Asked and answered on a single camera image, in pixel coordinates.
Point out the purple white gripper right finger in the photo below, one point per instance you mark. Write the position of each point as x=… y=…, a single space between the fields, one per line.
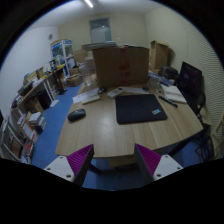
x=153 y=166

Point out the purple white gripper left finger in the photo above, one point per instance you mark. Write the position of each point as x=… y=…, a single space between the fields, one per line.
x=74 y=167

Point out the black computer mouse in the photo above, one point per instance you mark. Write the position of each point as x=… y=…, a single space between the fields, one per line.
x=76 y=115

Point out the black mouse pad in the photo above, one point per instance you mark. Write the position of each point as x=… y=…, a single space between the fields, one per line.
x=138 y=108

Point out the white low bookshelf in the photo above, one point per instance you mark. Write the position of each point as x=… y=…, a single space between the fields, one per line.
x=17 y=139

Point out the black pen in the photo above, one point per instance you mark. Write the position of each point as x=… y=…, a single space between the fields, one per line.
x=168 y=101

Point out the open white notebook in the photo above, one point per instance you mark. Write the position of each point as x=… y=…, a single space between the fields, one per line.
x=173 y=93

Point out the white paper sheet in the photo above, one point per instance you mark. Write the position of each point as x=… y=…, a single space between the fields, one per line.
x=85 y=95

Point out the wooden side desk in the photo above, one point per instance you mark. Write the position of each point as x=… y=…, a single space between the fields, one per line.
x=42 y=82

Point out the white remote control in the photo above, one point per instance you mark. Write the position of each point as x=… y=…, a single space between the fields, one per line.
x=112 y=94

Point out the cardboard box on floor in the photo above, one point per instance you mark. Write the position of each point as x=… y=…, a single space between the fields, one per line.
x=73 y=81

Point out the clear glass jar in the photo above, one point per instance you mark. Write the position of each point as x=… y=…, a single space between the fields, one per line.
x=86 y=75

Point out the black monitor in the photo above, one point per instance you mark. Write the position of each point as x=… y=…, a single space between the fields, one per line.
x=190 y=80

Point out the large cardboard box on table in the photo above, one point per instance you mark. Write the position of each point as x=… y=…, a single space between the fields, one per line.
x=121 y=66

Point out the glass display cabinet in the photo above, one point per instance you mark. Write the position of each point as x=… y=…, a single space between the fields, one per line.
x=63 y=54

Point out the cardboard box by wall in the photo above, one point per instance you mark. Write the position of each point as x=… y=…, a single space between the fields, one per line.
x=159 y=54

